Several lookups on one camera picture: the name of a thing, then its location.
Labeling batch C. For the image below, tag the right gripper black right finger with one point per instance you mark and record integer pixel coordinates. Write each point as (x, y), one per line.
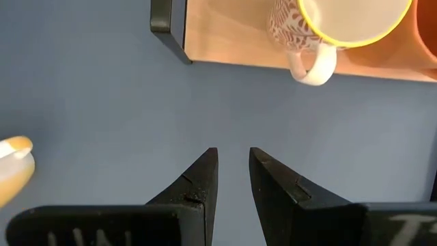
(300, 218)

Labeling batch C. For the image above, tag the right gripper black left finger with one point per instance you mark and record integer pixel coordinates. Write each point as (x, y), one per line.
(184, 218)

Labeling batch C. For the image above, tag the orange-brown mug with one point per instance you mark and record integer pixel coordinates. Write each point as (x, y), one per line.
(409, 51)

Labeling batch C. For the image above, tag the red-white patterned mug yellow rim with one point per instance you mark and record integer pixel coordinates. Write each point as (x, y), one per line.
(355, 20)

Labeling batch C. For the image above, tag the blue-grey table mat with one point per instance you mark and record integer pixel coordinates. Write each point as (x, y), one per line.
(102, 102)

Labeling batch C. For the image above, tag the wooden shelf rack black frame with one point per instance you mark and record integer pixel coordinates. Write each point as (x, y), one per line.
(232, 34)

